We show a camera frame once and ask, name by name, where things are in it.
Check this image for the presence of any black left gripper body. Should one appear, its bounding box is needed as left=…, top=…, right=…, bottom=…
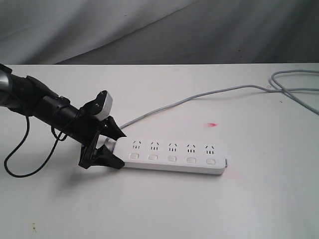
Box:
left=59, top=109, right=100, bottom=169

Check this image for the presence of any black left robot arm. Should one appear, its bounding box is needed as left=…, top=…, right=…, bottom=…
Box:
left=0, top=65, right=125, bottom=169

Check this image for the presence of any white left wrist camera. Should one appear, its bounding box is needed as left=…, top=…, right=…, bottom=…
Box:
left=82, top=90, right=113, bottom=121

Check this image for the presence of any grey power cable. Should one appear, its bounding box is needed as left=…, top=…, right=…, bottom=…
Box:
left=103, top=68, right=319, bottom=147

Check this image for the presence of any white five-outlet power strip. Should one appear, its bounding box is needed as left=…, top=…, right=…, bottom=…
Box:
left=113, top=137, right=228, bottom=175

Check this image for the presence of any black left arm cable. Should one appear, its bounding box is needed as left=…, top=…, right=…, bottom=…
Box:
left=1, top=92, right=68, bottom=178

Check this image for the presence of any grey backdrop cloth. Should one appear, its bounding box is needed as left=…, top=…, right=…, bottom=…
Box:
left=0, top=0, right=319, bottom=64

